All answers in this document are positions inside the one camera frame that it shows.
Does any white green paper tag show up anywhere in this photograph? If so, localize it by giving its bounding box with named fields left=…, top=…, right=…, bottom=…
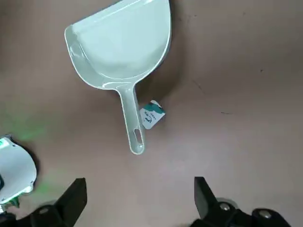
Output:
left=140, top=99, right=167, bottom=131

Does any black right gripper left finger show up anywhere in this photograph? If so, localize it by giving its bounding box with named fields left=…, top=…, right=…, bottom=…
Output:
left=0, top=177, right=88, bottom=227

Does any pale green plastic dustpan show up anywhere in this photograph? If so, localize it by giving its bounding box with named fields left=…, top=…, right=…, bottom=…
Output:
left=63, top=0, right=172, bottom=156

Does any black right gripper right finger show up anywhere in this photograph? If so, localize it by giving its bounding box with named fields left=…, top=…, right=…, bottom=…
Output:
left=189, top=176, right=295, bottom=227

